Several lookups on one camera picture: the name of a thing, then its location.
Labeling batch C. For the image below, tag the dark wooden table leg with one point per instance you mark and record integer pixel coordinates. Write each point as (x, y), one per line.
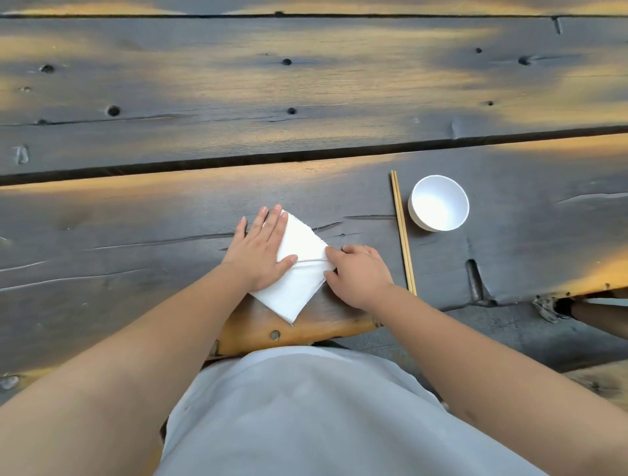
(601, 317)

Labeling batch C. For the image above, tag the person's right forearm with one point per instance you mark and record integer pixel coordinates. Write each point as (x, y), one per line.
(500, 387)

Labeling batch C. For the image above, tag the person's left forearm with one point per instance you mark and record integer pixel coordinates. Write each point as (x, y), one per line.
(122, 372)

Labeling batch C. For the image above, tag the person's left hand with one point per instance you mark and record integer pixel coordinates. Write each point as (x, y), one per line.
(255, 255)

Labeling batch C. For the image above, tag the white bowl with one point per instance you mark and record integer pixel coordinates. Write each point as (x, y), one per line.
(438, 203)

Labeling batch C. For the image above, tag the person's white shirt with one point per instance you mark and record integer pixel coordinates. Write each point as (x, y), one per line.
(314, 417)

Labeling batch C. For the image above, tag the person's left thumb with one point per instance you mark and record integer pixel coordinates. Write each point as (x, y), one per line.
(285, 265)

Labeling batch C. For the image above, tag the wooden chopstick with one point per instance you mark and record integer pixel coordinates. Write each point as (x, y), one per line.
(401, 230)
(406, 235)

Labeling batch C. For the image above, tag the person's right hand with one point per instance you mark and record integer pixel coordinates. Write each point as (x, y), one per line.
(360, 279)

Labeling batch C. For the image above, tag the person's left middle finger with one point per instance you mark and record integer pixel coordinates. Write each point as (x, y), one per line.
(271, 223)

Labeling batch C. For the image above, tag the light wooden bench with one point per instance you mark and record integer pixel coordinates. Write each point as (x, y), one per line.
(601, 385)

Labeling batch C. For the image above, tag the person's left little finger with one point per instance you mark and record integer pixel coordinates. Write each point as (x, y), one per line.
(240, 229)

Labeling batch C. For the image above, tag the white paper napkin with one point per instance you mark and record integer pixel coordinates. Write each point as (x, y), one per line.
(299, 289)

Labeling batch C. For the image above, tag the person's right thumb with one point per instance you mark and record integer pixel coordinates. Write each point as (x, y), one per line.
(331, 282)

